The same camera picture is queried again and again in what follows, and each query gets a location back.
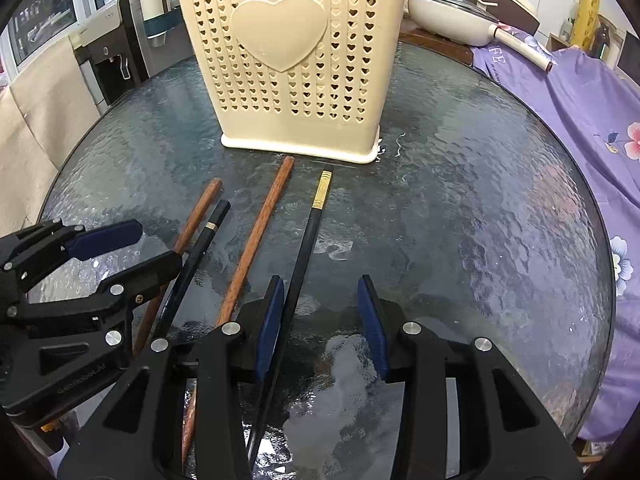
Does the dark glass bottle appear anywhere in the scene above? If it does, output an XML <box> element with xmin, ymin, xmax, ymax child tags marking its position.
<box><xmin>592</xmin><ymin>24</ymin><xmax>610</xmax><ymax>58</ymax></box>

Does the wooden side counter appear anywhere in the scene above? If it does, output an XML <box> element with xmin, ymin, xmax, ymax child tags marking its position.
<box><xmin>399</xmin><ymin>28</ymin><xmax>473</xmax><ymax>66</ymax></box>

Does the black chopstick gold band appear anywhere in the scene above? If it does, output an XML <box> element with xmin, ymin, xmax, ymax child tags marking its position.
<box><xmin>152</xmin><ymin>200</ymin><xmax>231</xmax><ymax>340</ymax></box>

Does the brown wooden chopstick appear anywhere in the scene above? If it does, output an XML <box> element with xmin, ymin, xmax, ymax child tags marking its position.
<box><xmin>131</xmin><ymin>176</ymin><xmax>224</xmax><ymax>359</ymax></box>
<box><xmin>181</xmin><ymin>155</ymin><xmax>295</xmax><ymax>463</ymax></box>

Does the cream frying pan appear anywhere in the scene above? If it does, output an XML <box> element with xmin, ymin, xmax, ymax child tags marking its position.
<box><xmin>407</xmin><ymin>0</ymin><xmax>556</xmax><ymax>73</ymax></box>

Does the cream perforated utensil holder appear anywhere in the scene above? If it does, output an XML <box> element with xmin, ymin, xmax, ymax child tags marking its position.
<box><xmin>179</xmin><ymin>0</ymin><xmax>405</xmax><ymax>164</ymax></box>

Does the yellow roll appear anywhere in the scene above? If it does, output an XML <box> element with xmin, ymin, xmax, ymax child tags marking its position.
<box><xmin>570</xmin><ymin>0</ymin><xmax>600</xmax><ymax>52</ymax></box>

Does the water dispenser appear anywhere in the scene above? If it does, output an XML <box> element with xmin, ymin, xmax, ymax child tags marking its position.
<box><xmin>72</xmin><ymin>0</ymin><xmax>193</xmax><ymax>113</ymax></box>

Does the white microwave oven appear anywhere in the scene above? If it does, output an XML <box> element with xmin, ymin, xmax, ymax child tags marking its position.
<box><xmin>615</xmin><ymin>32</ymin><xmax>640</xmax><ymax>87</ymax></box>

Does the beige cloth cover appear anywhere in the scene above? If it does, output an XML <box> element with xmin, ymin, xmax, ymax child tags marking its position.
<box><xmin>0</xmin><ymin>37</ymin><xmax>100</xmax><ymax>235</ymax></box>

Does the white rice cooker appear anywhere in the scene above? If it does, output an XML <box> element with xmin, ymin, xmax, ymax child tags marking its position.
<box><xmin>483</xmin><ymin>0</ymin><xmax>540</xmax><ymax>36</ymax></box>

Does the purple floral cloth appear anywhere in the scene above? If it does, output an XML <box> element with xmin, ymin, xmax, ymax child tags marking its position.
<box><xmin>472</xmin><ymin>24</ymin><xmax>640</xmax><ymax>443</ymax></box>

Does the black chopstick gold tip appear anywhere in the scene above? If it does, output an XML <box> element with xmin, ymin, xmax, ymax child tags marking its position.
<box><xmin>247</xmin><ymin>165</ymin><xmax>334</xmax><ymax>472</ymax></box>

